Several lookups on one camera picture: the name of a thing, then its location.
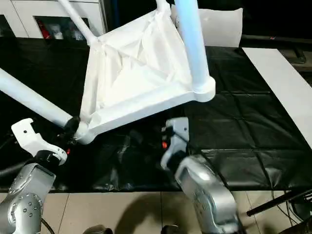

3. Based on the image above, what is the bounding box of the black rod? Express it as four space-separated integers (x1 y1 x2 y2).
246 189 312 217

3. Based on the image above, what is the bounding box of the dark left robot foot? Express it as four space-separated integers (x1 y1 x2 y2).
82 224 114 234

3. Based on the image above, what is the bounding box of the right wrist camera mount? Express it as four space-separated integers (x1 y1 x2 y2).
160 117 190 171

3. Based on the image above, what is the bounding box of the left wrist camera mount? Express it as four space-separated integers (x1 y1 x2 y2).
11 118 68 166

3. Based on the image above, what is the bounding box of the white glass-door cabinet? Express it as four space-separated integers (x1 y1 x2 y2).
0 0 109 39

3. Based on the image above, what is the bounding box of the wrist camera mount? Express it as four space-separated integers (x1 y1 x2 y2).
160 117 190 171
11 118 68 166

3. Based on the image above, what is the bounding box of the flat white board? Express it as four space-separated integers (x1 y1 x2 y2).
242 47 312 147

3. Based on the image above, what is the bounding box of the black bar with red light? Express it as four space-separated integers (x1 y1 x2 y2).
241 35 312 41

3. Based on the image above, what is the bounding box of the white panel with screw holes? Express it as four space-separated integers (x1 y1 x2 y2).
170 5 244 47

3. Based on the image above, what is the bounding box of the white plastic table leg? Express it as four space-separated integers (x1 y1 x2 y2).
0 68 74 128
156 0 171 13
58 0 98 46
174 0 211 92

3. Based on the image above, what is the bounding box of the white plastic table top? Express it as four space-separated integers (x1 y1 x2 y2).
75 11 217 145

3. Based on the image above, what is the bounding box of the black box with gold label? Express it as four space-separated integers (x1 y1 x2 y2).
104 0 161 32

